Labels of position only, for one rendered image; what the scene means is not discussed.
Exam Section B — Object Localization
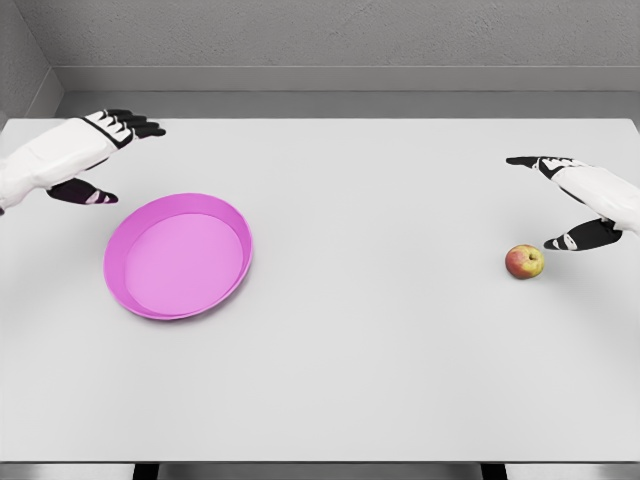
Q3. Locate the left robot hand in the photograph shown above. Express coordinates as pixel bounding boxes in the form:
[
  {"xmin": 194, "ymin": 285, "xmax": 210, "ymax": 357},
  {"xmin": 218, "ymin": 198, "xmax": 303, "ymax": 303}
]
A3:
[{"xmin": 23, "ymin": 108, "xmax": 167, "ymax": 206}]

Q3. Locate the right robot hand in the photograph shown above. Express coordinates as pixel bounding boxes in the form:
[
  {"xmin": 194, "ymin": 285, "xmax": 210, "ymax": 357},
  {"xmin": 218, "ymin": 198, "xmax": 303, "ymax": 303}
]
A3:
[{"xmin": 505, "ymin": 155, "xmax": 640, "ymax": 252}]

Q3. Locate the red yellow apple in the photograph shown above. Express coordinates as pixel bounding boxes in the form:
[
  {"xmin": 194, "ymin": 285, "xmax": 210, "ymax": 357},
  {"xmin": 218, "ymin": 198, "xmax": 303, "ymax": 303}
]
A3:
[{"xmin": 505, "ymin": 244, "xmax": 545, "ymax": 279}]

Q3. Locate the pink round plate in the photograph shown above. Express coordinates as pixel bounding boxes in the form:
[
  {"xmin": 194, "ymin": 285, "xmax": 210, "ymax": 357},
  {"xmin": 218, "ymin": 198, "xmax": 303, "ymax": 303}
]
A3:
[{"xmin": 103, "ymin": 191, "xmax": 254, "ymax": 322}]

